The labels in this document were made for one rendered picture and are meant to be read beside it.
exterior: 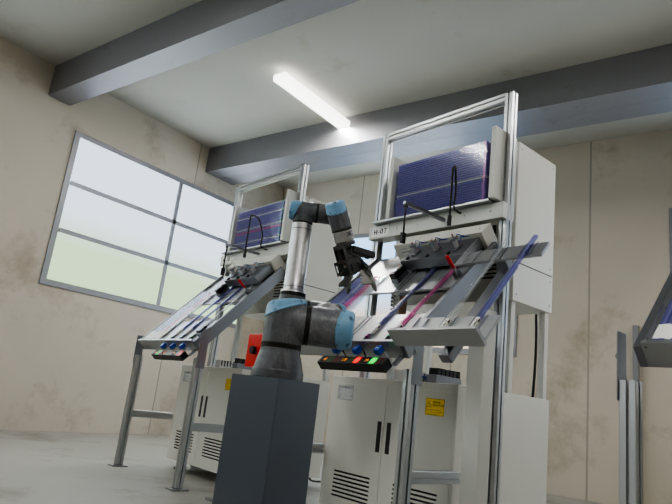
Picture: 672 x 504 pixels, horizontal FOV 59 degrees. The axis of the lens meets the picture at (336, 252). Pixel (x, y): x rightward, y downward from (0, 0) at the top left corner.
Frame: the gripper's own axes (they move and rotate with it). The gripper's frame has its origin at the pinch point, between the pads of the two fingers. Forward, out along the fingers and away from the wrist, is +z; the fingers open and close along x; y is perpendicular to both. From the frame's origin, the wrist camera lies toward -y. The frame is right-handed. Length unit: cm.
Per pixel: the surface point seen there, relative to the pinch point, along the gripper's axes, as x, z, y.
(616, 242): -42, 62, -342
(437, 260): 4.5, -0.2, -42.3
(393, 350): 15.5, 19.2, 8.5
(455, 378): 7, 47, -31
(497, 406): 26, 56, -28
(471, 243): 18, -4, -49
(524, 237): 23, 2, -81
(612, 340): -46, 133, -301
